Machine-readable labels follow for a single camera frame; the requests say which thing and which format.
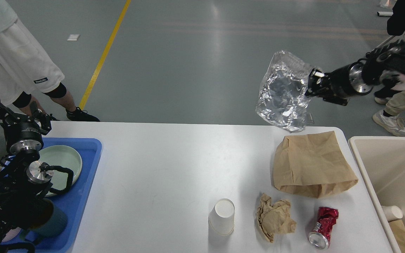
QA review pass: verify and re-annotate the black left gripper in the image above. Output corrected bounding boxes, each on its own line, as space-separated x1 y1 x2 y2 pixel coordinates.
0 99 52 155

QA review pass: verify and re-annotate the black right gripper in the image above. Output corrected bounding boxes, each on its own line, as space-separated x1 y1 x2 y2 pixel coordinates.
305 62 373 106

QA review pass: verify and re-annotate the aluminium foil tray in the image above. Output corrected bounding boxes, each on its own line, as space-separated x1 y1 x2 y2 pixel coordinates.
255 50 315 133

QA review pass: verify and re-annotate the green plate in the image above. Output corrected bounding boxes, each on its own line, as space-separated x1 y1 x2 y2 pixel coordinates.
39 145 83 190

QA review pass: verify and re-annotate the teal mug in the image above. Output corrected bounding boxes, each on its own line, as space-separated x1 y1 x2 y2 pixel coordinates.
19 198 68 245

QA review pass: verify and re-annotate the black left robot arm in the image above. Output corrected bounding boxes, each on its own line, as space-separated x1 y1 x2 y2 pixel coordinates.
0 101 74 253

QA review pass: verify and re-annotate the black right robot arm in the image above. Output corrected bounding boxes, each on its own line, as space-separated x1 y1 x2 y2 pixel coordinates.
305 40 405 106

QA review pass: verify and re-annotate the person in white shorts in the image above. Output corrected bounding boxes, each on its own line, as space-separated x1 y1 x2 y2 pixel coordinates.
0 0 99 122

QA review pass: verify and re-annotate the brown paper bag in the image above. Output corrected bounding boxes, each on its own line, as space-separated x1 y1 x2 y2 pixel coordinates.
272 131 358 199

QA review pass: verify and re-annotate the blue plastic tray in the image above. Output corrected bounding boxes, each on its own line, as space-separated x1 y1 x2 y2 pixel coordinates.
2 137 102 253

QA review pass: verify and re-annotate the pink mug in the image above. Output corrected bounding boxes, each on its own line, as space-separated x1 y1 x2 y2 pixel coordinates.
1 227 21 243

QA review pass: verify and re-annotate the person in beige trousers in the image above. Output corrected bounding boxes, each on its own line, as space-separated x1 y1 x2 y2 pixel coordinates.
372 21 405 137

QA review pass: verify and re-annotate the beige waste bin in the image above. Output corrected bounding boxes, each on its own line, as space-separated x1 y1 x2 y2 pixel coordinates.
348 136 405 253

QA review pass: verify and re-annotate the crumpled brown paper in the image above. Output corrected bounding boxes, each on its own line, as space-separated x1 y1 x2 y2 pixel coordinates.
256 193 297 243

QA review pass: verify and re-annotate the paper cup in bin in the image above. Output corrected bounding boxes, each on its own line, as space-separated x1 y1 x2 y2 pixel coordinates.
381 206 404 222

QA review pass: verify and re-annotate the crushed red can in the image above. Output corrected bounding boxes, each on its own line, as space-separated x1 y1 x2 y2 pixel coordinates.
308 206 339 250

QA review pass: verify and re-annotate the white paper cup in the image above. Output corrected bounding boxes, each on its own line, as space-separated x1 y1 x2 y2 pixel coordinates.
208 198 235 236

